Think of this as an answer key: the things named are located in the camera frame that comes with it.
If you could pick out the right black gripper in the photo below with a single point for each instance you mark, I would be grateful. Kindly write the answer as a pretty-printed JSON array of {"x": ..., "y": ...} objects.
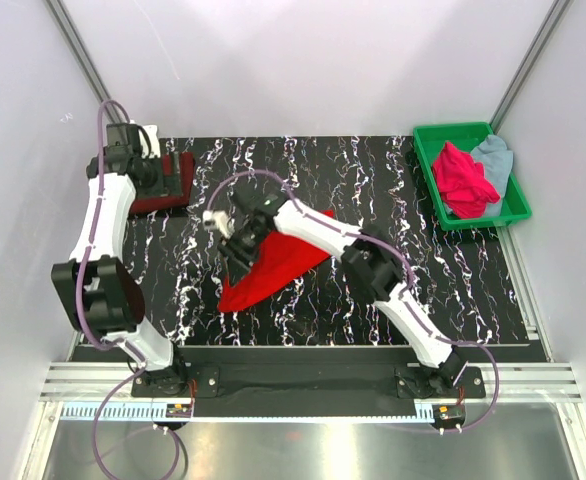
[{"x": 238, "y": 261}]

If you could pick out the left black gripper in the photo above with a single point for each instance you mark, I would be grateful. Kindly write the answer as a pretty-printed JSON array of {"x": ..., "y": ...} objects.
[{"x": 165, "y": 185}]

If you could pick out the bright red t-shirt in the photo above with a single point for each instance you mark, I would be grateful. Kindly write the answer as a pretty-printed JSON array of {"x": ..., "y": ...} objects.
[{"x": 282, "y": 259}]

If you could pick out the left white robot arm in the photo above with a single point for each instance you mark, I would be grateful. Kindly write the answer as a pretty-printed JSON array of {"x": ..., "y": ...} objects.
[{"x": 130, "y": 176}]

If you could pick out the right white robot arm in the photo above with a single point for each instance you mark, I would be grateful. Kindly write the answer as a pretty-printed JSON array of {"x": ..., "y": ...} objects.
[{"x": 377, "y": 276}]

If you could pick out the folded maroon t-shirt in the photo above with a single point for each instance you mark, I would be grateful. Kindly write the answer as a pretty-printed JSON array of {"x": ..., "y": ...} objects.
[{"x": 144, "y": 206}]

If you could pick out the left orange connector block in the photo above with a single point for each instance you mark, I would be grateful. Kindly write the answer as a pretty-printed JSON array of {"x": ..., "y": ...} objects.
[{"x": 179, "y": 411}]

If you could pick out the orange connector block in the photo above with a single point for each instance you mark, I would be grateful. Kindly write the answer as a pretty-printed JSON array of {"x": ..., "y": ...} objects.
[
  {"x": 450, "y": 412},
  {"x": 179, "y": 411}
]

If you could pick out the pink crumpled t-shirt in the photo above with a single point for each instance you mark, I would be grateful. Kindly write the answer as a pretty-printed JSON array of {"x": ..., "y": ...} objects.
[{"x": 462, "y": 184}]

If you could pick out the green plastic bin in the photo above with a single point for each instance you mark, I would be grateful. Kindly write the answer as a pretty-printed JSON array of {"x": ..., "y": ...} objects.
[{"x": 429, "y": 141}]

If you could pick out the grey-blue crumpled t-shirt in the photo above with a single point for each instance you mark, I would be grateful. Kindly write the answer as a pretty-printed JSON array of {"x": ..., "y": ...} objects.
[{"x": 497, "y": 161}]

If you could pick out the right orange connector block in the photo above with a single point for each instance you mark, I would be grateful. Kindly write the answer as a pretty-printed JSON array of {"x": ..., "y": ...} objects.
[{"x": 450, "y": 412}]

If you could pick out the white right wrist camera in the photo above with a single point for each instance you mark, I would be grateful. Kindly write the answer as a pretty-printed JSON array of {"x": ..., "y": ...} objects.
[{"x": 218, "y": 221}]

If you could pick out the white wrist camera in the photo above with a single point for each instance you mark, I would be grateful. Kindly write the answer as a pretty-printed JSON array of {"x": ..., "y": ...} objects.
[
  {"x": 218, "y": 221},
  {"x": 148, "y": 135}
]

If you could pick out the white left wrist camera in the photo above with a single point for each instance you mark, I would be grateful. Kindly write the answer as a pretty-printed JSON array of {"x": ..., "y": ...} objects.
[{"x": 148, "y": 135}]

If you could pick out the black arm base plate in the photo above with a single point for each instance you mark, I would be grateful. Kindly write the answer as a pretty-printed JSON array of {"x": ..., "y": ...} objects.
[{"x": 311, "y": 382}]

